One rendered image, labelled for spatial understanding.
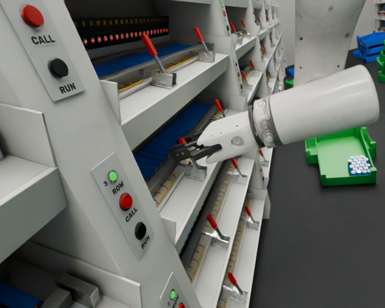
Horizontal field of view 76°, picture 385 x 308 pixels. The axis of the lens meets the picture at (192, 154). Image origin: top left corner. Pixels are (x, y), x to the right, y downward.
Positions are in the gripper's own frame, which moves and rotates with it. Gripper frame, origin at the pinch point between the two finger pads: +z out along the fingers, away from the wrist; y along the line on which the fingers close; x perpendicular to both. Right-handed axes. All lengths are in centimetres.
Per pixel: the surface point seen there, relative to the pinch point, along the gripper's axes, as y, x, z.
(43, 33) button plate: -22.4, 21.5, -6.2
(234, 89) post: 42.6, 0.2, -2.0
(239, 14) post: 113, 25, 0
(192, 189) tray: -4.7, -7.0, -0.4
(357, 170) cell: 63, -53, -32
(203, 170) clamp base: 0.7, -6.2, -1.5
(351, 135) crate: 92, -50, -35
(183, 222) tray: -13.2, -7.8, -1.7
